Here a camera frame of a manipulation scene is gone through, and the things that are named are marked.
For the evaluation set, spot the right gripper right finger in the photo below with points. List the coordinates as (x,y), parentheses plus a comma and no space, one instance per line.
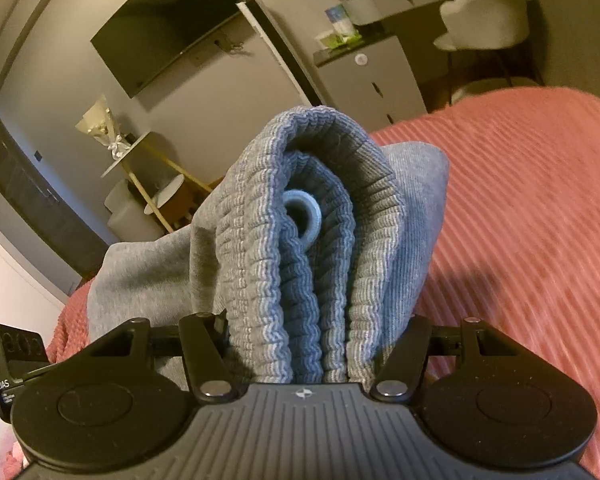
(485,398)

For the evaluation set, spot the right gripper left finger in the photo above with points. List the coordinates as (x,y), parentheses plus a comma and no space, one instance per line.
(126,397)

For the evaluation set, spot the grey sweatpants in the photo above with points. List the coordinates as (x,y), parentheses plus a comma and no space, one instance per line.
(315,246)

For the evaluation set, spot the pink ribbed bedspread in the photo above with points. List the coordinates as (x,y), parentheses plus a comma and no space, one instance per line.
(519,248)

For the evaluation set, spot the grey round pouf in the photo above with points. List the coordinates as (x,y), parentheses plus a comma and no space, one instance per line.
(127,219)

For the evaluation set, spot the wrapped flower bouquet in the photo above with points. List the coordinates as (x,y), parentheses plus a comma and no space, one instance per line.
(99,123)

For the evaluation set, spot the grey cabinet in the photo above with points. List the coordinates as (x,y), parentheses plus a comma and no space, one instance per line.
(371,82)

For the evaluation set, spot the white scalloped chair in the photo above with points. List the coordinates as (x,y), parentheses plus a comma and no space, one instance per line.
(482,26)

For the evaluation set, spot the white door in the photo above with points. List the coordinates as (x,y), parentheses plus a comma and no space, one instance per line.
(286,55)

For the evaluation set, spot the white plastic bottle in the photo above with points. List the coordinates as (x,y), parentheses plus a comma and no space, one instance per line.
(341,22)

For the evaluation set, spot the wall mounted television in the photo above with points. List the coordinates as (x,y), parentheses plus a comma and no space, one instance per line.
(144,37)

